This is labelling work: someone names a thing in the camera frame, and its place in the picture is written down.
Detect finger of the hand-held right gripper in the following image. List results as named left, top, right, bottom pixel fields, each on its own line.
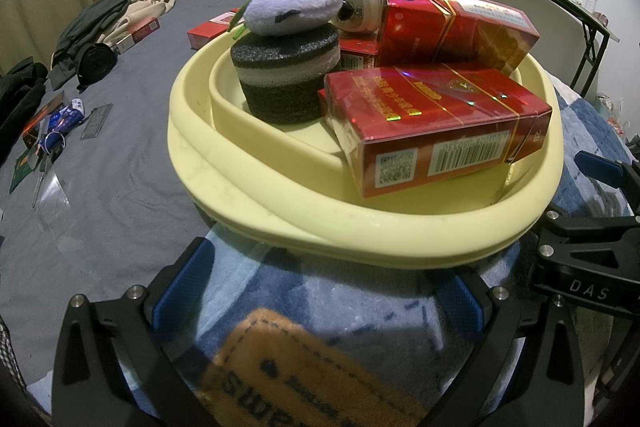
left=574, top=150, right=640, bottom=195
left=537, top=202, right=640, bottom=260

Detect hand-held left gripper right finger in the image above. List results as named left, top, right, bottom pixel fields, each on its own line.
left=432, top=269, right=586, bottom=427

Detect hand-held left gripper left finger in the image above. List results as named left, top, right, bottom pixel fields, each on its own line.
left=51, top=237, right=216, bottom=427

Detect yellow plastic basin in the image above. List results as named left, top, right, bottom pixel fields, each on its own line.
left=167, top=32, right=565, bottom=268

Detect glossy red box gold print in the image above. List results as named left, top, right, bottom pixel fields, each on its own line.
left=318, top=66, right=554, bottom=198

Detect red box silver end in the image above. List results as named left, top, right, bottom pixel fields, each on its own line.
left=375, top=0, right=541, bottom=78

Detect striped black grey foam cylinder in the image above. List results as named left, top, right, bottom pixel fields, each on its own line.
left=230, top=23, right=342, bottom=125

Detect cream round jar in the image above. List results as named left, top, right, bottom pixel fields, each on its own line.
left=331, top=0, right=387, bottom=34

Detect blue white checkered rug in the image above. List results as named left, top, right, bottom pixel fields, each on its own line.
left=30, top=77, right=640, bottom=427

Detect clear plastic packaging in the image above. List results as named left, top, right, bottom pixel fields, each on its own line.
left=30, top=157, right=76, bottom=238

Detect grey mesh strip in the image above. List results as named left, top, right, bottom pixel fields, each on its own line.
left=80, top=103, right=115, bottom=140

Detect checkered clothing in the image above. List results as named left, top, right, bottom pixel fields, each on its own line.
left=0, top=314, right=27, bottom=408

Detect green card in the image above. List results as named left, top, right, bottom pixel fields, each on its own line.
left=9, top=146, right=46, bottom=194

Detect blue white tube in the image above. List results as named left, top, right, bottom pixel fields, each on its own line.
left=60, top=97, right=87, bottom=128

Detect black round pouch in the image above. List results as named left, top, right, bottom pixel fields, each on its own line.
left=75, top=43, right=119, bottom=90

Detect black cloth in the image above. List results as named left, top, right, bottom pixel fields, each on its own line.
left=0, top=59, right=48, bottom=168

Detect slim red white box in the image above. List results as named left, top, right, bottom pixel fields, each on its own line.
left=116, top=18, right=161, bottom=54

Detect red box white label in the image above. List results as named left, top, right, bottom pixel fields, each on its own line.
left=186, top=9, right=246, bottom=50

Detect dark green garment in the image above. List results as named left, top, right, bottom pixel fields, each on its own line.
left=50, top=0, right=136, bottom=90

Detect beige garment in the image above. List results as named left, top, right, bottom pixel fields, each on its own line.
left=100, top=0, right=177, bottom=45

